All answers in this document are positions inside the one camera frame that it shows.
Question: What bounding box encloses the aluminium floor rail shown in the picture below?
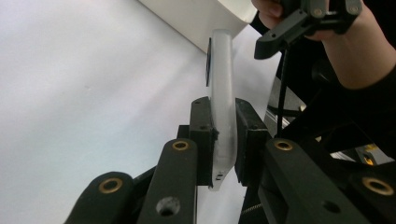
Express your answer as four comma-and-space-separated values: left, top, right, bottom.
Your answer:
264, 108, 292, 131

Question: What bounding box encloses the long white plastic box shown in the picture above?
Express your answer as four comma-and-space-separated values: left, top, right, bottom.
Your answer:
138, 0, 260, 54

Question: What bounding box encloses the white table board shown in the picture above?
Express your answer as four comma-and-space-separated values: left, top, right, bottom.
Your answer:
0, 0, 283, 224

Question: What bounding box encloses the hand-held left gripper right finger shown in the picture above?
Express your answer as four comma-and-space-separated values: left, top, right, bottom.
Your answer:
233, 98, 271, 189

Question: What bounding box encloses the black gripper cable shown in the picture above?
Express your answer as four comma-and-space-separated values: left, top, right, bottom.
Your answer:
276, 46, 290, 138

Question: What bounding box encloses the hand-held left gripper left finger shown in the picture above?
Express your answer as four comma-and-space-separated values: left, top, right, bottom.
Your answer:
177, 96, 218, 188

